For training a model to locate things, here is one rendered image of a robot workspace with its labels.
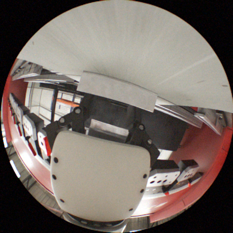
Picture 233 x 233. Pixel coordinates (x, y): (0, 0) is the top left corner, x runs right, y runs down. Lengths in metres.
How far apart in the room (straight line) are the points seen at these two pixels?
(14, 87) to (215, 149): 3.00
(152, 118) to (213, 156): 0.76
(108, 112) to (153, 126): 0.42
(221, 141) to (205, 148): 0.22
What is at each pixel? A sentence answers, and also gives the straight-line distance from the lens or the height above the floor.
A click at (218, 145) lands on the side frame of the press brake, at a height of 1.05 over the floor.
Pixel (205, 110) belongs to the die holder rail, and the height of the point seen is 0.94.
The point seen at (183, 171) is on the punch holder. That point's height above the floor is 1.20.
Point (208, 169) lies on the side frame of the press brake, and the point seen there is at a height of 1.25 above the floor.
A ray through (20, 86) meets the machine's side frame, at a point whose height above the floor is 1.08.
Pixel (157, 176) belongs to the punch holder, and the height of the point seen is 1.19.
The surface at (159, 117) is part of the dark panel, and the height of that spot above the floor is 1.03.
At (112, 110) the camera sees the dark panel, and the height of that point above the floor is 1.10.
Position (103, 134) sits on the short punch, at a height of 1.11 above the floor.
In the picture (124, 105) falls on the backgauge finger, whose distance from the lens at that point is 0.39.
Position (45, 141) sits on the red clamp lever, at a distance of 0.24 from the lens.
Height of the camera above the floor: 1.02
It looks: 8 degrees up
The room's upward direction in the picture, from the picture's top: 164 degrees counter-clockwise
